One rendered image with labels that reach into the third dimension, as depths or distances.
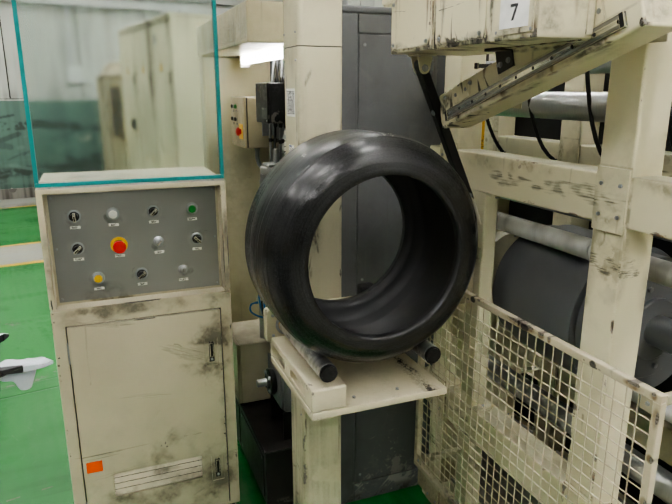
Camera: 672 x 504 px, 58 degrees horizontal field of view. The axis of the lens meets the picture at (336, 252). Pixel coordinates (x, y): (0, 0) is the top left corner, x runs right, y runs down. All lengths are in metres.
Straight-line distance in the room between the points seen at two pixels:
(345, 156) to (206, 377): 1.08
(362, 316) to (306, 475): 0.59
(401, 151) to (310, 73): 0.42
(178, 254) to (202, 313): 0.21
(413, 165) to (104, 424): 1.34
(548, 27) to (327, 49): 0.65
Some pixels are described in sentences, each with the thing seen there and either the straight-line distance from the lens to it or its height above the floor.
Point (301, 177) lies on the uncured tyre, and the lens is 1.33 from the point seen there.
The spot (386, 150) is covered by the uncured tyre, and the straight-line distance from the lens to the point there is 1.37.
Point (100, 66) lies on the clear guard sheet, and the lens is 1.96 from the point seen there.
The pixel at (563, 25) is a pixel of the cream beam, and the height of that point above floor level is 1.66.
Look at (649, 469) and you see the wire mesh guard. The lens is 1.37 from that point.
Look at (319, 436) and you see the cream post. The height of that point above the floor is 0.50.
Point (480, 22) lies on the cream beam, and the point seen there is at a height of 1.68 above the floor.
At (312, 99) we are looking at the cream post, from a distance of 1.69.
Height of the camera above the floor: 1.54
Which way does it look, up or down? 15 degrees down
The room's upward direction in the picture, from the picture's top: straight up
